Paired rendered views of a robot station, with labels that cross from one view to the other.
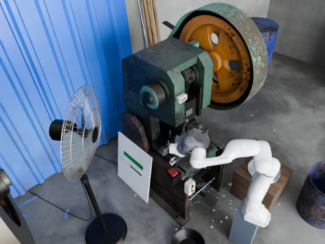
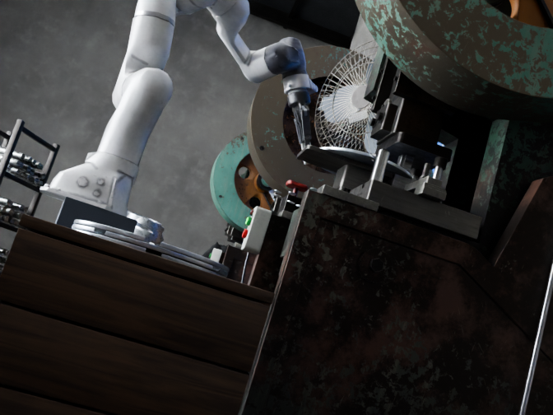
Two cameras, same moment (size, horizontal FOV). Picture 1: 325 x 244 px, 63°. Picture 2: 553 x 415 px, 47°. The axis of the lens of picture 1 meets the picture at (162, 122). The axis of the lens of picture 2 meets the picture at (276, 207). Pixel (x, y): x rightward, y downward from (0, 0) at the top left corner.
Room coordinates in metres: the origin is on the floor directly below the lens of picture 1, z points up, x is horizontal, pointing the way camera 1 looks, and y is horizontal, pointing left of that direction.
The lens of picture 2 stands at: (2.30, -1.80, 0.30)
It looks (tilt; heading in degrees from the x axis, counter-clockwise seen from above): 10 degrees up; 122
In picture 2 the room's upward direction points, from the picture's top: 17 degrees clockwise
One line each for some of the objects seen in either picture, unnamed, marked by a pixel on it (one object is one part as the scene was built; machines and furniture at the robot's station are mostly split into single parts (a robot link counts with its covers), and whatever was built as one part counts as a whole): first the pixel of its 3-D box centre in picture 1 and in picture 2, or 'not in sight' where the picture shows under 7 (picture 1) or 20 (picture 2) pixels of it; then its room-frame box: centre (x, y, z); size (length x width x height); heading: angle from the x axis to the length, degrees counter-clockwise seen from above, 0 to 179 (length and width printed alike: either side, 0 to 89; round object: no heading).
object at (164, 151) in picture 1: (167, 144); not in sight; (1.55, -0.03, 0.76); 0.17 x 0.06 x 0.10; 130
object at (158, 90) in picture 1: (154, 94); not in sight; (1.52, 0.04, 1.31); 0.22 x 0.12 x 0.22; 40
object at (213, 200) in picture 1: (191, 186); not in sight; (1.56, -0.25, 0.14); 0.59 x 0.10 x 0.05; 40
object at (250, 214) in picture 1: (257, 209); (92, 179); (1.05, -0.67, 0.52); 0.22 x 0.19 x 0.14; 51
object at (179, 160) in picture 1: (181, 141); (392, 219); (1.66, -0.16, 0.68); 0.45 x 0.30 x 0.06; 130
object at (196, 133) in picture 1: (192, 140); (360, 168); (1.56, -0.24, 0.78); 0.29 x 0.29 x 0.01
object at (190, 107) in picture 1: (185, 112); (411, 95); (1.63, -0.19, 1.04); 0.17 x 0.15 x 0.30; 40
